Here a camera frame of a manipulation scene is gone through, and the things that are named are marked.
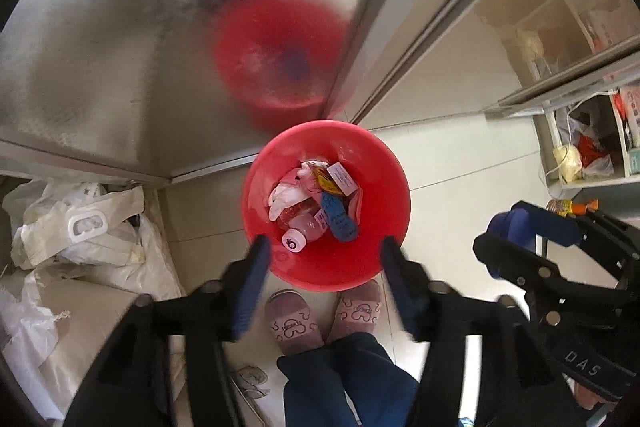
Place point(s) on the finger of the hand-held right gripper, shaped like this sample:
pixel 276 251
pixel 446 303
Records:
pixel 510 259
pixel 540 222

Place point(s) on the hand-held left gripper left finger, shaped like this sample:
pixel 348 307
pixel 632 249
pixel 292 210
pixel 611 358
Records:
pixel 250 287

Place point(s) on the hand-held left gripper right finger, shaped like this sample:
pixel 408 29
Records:
pixel 400 287

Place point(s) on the small clear plastic bottle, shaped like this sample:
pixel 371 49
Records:
pixel 302 232

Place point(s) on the blue plastic strip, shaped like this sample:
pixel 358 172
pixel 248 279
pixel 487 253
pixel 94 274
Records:
pixel 337 217

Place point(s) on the white paper towel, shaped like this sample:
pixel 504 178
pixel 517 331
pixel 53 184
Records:
pixel 287 197

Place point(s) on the red plastic bin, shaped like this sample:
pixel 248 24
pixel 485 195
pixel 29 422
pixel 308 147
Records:
pixel 370 167

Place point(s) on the white printed paper slip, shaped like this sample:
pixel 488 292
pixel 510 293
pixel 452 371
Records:
pixel 342 174

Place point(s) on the person's right hand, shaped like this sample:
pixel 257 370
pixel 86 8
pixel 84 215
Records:
pixel 592 399

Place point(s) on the orange and yellow packet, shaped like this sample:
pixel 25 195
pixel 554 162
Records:
pixel 570 207

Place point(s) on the pink patterned slipper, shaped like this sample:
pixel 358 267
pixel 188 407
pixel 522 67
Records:
pixel 357 312
pixel 292 322

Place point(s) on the pale yellow bag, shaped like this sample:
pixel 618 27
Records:
pixel 567 162

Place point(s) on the red and white plastic bag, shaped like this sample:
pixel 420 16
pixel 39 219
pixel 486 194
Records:
pixel 595 152

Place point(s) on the blue trousers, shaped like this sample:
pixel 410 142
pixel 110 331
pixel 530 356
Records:
pixel 350 387

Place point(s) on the white and red box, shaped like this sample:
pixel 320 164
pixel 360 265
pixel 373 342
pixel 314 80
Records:
pixel 630 112

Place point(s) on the beige bag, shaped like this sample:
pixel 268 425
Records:
pixel 530 49

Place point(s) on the pink cardboard box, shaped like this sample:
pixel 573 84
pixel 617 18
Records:
pixel 607 29

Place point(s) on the beige cabinet door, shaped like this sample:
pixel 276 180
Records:
pixel 435 32

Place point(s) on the white woven sack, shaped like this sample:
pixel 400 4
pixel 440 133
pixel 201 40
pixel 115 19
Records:
pixel 30 337

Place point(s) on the steel cabinet door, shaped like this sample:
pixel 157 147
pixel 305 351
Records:
pixel 100 57

